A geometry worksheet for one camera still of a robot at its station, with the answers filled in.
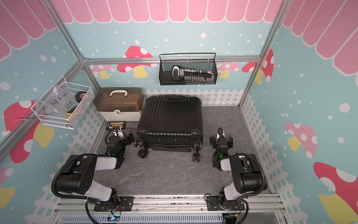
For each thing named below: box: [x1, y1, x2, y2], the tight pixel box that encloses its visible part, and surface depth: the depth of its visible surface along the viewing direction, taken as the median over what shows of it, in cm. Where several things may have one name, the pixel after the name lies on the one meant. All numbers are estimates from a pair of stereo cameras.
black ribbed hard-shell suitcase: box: [134, 95, 204, 163], surface depth 83 cm
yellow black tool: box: [66, 105, 78, 116], surface depth 67 cm
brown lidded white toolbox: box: [93, 87, 145, 122], surface depth 103 cm
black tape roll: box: [75, 91, 88, 103], surface depth 81 cm
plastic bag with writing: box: [38, 84, 78, 119], surface depth 68 cm
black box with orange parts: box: [105, 121, 127, 131], surface depth 108 cm
